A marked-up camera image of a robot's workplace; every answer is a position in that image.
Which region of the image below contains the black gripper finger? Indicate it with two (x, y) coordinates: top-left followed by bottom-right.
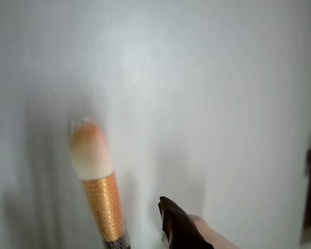
(158, 196), (215, 249)

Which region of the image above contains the makeup brush gold ferrule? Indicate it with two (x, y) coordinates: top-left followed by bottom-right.
(68, 117), (132, 249)

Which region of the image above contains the pink bottle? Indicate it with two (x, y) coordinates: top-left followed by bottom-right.
(189, 214), (242, 249)

